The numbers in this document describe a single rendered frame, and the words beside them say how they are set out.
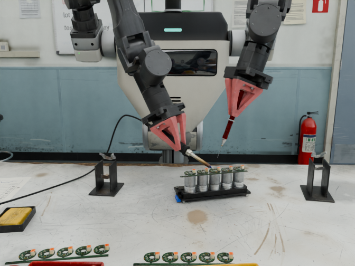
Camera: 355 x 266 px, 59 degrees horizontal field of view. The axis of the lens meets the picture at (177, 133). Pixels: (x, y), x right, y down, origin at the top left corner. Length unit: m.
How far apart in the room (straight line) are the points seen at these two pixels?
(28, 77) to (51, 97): 0.30
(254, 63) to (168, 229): 0.37
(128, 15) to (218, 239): 0.50
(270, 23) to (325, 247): 0.39
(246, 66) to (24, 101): 3.18
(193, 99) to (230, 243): 0.61
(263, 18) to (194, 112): 0.52
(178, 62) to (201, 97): 0.14
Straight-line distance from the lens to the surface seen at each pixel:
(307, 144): 3.36
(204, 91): 1.05
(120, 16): 0.74
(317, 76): 3.47
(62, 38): 3.45
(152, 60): 0.66
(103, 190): 0.76
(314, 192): 0.78
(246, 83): 0.66
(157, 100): 0.71
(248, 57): 0.67
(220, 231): 0.59
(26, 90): 3.65
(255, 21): 0.62
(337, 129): 3.58
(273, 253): 0.55
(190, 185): 0.67
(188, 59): 1.05
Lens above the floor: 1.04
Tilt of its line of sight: 13 degrees down
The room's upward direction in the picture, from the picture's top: straight up
